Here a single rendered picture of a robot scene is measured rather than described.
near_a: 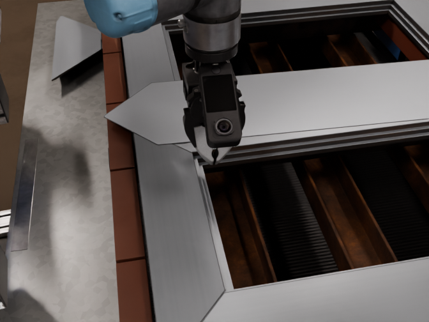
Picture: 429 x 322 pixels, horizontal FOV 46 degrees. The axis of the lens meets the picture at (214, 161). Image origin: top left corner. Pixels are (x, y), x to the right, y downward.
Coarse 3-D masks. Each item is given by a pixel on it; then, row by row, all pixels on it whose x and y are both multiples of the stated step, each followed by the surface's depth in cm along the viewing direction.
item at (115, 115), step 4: (120, 104) 91; (116, 108) 91; (120, 108) 91; (108, 112) 90; (112, 112) 90; (116, 112) 90; (120, 112) 90; (104, 116) 89; (108, 116) 89; (112, 116) 89; (116, 116) 89; (120, 116) 89; (112, 120) 88; (116, 120) 88; (120, 120) 88; (120, 124) 87
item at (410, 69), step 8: (400, 64) 101; (408, 64) 101; (416, 64) 101; (424, 64) 101; (408, 72) 99; (416, 72) 99; (424, 72) 99; (408, 80) 97; (416, 80) 97; (424, 80) 97; (416, 88) 95; (424, 88) 95; (424, 96) 93
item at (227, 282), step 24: (168, 24) 115; (264, 24) 118; (408, 24) 116; (168, 48) 108; (192, 144) 84; (240, 144) 84; (264, 144) 84; (288, 144) 85; (312, 144) 85; (336, 144) 86; (360, 144) 87; (384, 144) 88; (216, 240) 70; (384, 264) 67; (240, 288) 66
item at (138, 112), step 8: (144, 88) 95; (152, 88) 95; (136, 96) 93; (144, 96) 93; (152, 96) 93; (128, 104) 91; (136, 104) 91; (144, 104) 91; (152, 104) 91; (128, 112) 90; (136, 112) 90; (144, 112) 90; (152, 112) 90; (128, 120) 88; (136, 120) 88; (144, 120) 88; (152, 120) 88; (128, 128) 86; (136, 128) 86; (144, 128) 86; (152, 128) 86; (144, 136) 85; (152, 136) 85
